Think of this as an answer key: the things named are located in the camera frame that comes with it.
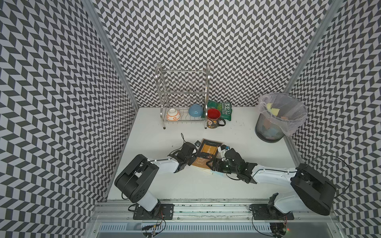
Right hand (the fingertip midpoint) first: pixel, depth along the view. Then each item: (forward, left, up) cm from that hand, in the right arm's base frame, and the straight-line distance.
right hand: (209, 167), depth 83 cm
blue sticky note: (-2, -5, -5) cm, 7 cm away
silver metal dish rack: (+57, +17, +5) cm, 60 cm away
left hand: (+12, +12, -5) cm, 17 cm away
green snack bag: (+49, -15, -2) cm, 51 cm away
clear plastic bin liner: (+30, -49, +13) cm, 59 cm away
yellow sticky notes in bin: (+35, -46, +8) cm, 58 cm away
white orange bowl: (+36, +24, +5) cm, 44 cm away
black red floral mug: (+32, -4, +3) cm, 32 cm away
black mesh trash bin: (+20, -37, +8) cm, 43 cm away
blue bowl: (+42, +8, +3) cm, 43 cm away
